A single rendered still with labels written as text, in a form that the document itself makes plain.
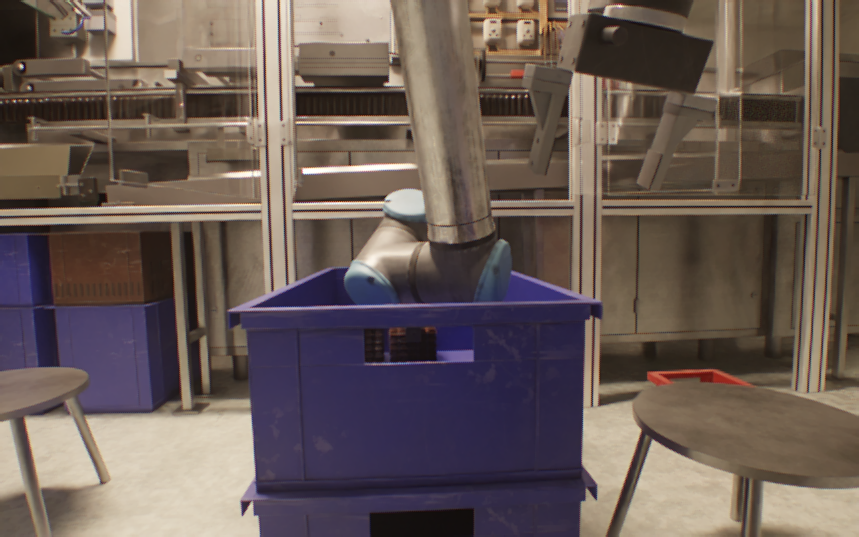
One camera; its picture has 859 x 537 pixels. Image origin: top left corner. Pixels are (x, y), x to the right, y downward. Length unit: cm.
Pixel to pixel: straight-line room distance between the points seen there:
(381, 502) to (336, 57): 124
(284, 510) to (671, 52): 61
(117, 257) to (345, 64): 86
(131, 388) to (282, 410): 106
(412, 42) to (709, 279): 157
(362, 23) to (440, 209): 146
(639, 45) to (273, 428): 54
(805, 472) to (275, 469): 57
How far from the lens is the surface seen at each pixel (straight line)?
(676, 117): 53
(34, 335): 167
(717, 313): 194
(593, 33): 46
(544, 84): 46
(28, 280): 165
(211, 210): 129
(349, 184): 128
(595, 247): 131
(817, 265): 173
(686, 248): 184
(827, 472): 64
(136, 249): 147
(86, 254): 155
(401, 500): 55
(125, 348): 153
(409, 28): 53
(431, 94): 52
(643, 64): 49
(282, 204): 123
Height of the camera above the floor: 51
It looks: 4 degrees down
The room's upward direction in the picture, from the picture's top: 1 degrees counter-clockwise
